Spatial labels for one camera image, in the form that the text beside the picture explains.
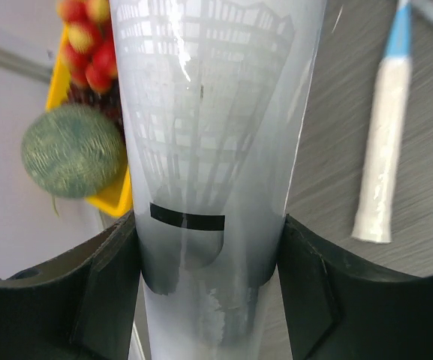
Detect yellow plastic bin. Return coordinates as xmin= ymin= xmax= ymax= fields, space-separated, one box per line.
xmin=46 ymin=25 xmax=133 ymax=218

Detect dark purple grapes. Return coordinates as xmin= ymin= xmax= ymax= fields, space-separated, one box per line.
xmin=66 ymin=81 xmax=123 ymax=127

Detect white shuttlecock tube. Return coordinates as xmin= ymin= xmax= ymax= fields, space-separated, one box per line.
xmin=110 ymin=1 xmax=326 ymax=359

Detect red cherry bunch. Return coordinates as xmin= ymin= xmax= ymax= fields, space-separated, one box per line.
xmin=56 ymin=0 xmax=118 ymax=95

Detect white shuttlecock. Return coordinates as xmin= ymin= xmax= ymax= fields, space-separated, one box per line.
xmin=116 ymin=0 xmax=296 ymax=211

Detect green melon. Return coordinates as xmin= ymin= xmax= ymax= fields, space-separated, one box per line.
xmin=21 ymin=103 xmax=125 ymax=199

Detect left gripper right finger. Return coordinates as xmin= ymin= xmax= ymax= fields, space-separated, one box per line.
xmin=278 ymin=217 xmax=433 ymax=360

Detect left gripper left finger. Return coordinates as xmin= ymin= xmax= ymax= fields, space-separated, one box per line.
xmin=0 ymin=212 xmax=140 ymax=359

